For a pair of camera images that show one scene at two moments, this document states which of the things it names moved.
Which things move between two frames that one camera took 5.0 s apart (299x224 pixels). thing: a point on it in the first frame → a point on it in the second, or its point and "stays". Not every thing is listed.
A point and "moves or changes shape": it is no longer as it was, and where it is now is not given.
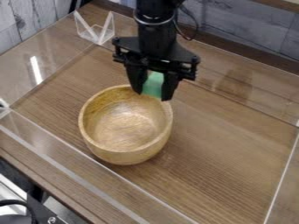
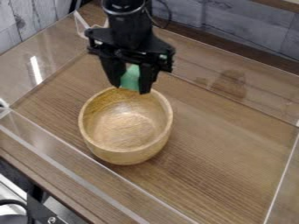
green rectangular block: [153, 84] moves or changes shape
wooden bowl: [126, 126] stays
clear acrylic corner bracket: [97, 34] stays
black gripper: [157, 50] → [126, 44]
